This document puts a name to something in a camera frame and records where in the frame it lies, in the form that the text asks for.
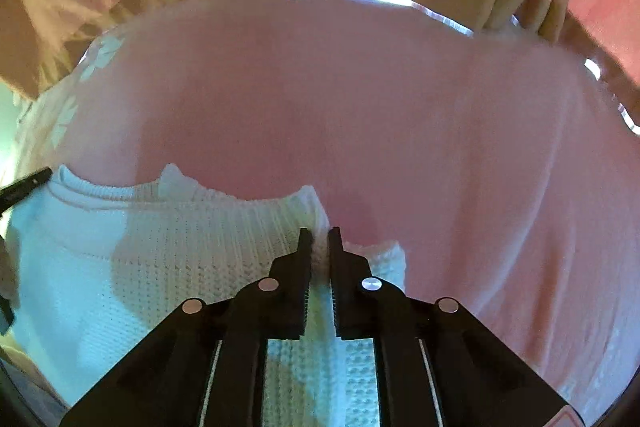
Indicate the white red black knit sweater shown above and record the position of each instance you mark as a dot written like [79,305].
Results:
[150,257]

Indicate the pink blanket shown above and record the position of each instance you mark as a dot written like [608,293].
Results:
[375,107]

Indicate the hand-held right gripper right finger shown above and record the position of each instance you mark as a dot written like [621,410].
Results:
[337,292]

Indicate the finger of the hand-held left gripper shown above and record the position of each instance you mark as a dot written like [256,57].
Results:
[25,186]
[5,314]

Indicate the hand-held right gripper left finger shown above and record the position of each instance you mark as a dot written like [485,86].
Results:
[304,287]

